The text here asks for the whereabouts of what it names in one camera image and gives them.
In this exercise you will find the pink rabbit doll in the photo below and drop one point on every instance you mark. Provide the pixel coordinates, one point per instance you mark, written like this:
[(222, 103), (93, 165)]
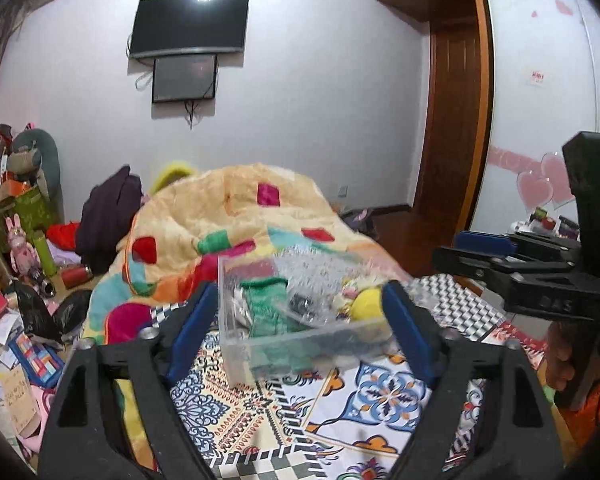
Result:
[(21, 250)]

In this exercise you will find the grey plush dinosaur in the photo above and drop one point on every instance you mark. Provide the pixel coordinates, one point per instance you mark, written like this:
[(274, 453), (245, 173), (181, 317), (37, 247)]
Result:
[(42, 160)]

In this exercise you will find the person's right hand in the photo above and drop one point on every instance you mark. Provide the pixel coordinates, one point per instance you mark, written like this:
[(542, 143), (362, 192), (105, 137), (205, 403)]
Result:
[(560, 365)]

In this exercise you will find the red can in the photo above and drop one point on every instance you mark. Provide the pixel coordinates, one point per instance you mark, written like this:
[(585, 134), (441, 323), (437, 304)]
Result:
[(75, 276)]

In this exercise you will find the black plastic bag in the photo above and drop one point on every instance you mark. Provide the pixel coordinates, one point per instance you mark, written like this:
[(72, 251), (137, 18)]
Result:
[(45, 312)]

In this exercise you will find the red cloth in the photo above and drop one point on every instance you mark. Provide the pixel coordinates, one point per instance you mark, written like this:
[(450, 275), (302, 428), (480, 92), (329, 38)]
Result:
[(64, 235)]

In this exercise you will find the colourful patchwork quilt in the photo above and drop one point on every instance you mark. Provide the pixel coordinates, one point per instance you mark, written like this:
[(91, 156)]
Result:
[(205, 210)]

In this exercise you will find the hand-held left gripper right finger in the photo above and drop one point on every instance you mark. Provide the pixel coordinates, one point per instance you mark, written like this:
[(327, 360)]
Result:
[(411, 332)]

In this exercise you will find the wooden wardrobe with white door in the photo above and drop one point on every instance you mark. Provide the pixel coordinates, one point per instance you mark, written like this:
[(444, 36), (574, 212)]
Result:
[(530, 60)]

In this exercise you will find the green knitted cloth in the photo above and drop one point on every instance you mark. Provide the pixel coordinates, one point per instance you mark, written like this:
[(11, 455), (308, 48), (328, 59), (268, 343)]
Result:
[(267, 305)]

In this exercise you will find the yellow-green plush item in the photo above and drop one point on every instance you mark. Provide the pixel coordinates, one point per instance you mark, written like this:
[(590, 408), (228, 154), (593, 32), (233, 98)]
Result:
[(169, 172)]

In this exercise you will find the clear plastic storage box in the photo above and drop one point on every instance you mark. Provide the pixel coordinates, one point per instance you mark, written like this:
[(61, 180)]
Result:
[(300, 345)]

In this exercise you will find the small black wall monitor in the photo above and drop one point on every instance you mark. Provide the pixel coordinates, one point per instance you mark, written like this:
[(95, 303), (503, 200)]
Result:
[(184, 79)]

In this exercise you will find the wall outlet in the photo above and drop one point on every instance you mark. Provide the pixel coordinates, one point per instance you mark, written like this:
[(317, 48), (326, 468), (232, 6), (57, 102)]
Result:
[(343, 190)]

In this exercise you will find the dark purple jacket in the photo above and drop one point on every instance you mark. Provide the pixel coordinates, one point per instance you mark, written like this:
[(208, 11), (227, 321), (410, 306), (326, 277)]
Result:
[(107, 220)]

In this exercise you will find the green bottle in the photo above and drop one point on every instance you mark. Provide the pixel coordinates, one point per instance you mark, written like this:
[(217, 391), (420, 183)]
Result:
[(44, 255)]

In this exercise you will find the pink heart decoration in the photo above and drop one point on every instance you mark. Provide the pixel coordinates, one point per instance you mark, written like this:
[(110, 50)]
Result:
[(542, 185)]

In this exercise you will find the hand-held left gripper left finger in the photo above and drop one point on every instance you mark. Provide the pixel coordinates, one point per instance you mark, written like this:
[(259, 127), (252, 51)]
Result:
[(189, 332)]

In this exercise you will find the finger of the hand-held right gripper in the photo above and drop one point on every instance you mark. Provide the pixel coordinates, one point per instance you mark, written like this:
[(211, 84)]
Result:
[(482, 243), (462, 260)]

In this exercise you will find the brown wooden door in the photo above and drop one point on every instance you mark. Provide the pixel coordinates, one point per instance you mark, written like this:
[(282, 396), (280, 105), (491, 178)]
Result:
[(450, 125)]

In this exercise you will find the patterned bedsheet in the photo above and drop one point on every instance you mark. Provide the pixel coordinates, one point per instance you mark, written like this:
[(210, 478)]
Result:
[(330, 410)]

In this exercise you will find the clear crinkled plastic bag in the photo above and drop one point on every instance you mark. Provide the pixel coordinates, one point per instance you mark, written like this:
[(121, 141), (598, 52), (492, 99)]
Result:
[(315, 275)]

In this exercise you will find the black wall television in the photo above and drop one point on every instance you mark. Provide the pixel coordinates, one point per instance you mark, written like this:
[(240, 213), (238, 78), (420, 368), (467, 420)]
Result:
[(190, 22)]

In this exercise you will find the yellow plush toy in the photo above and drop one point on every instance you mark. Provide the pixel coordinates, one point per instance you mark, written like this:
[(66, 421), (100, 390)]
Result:
[(366, 305)]

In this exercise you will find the green paper bag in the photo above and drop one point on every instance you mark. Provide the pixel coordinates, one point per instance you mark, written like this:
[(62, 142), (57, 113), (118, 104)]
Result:
[(27, 210)]

